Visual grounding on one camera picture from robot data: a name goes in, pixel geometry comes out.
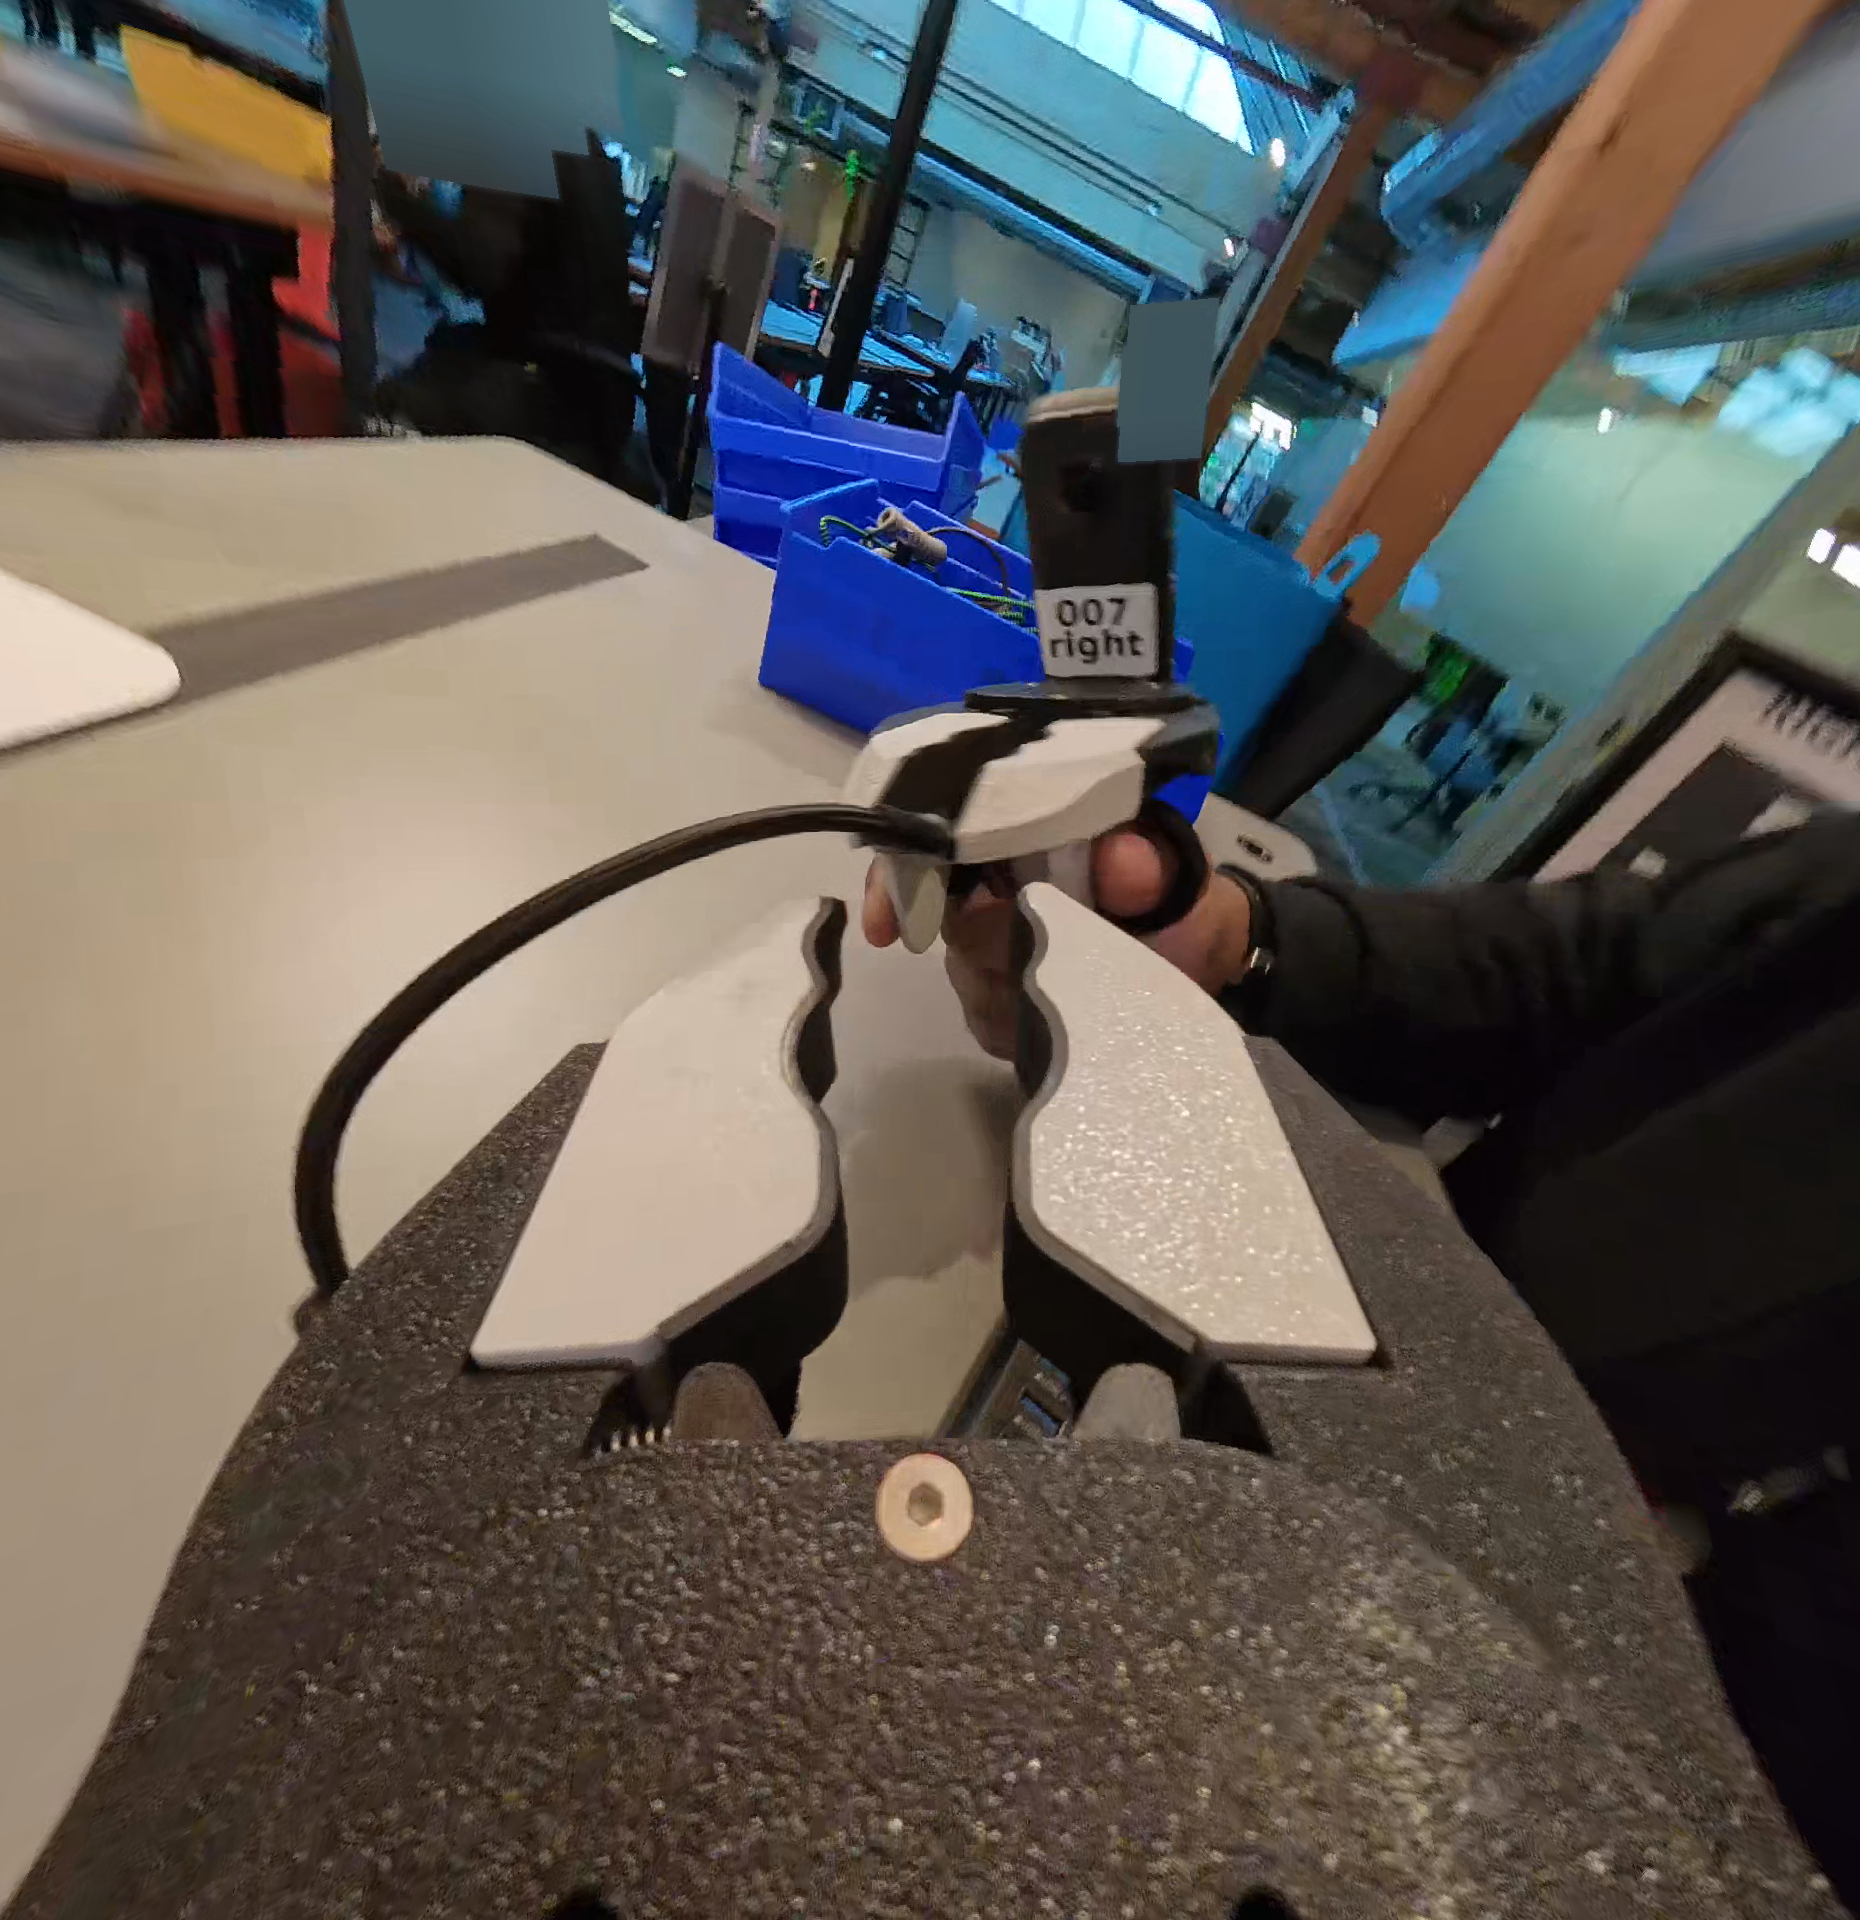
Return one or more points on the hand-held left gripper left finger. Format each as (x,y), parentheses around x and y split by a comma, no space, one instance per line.
(674,1168)

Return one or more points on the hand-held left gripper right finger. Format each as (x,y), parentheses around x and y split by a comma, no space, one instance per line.
(1184,1168)

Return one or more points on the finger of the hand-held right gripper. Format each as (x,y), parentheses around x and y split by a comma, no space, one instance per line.
(1052,785)
(878,774)

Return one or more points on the person's right forearm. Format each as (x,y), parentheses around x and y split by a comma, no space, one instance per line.
(1471,960)

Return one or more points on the white desk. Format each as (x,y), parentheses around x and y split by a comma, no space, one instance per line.
(268,838)

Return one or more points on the person's right hand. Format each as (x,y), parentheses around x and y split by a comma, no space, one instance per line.
(982,960)

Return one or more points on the blue plastic bin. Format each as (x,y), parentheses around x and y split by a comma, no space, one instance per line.
(750,510)
(871,647)
(871,433)

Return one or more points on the large blue container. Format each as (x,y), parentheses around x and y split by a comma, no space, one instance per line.
(1244,600)

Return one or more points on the black wristwatch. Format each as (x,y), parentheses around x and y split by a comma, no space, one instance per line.
(1256,930)

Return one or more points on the black pole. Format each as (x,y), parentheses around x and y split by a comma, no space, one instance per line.
(353,224)
(903,179)

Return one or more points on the wooden beam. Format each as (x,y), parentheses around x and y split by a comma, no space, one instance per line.
(1546,256)

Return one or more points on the person's dark jacket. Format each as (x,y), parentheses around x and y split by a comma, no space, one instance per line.
(1697,1351)

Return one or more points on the white framed panel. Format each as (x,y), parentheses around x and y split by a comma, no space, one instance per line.
(1741,780)

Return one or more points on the yellow panel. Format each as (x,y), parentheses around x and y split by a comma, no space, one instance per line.
(226,104)

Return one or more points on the wooden workbench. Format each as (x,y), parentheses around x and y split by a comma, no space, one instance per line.
(121,165)

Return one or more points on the white rounded base plate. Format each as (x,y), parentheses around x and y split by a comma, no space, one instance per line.
(46,658)

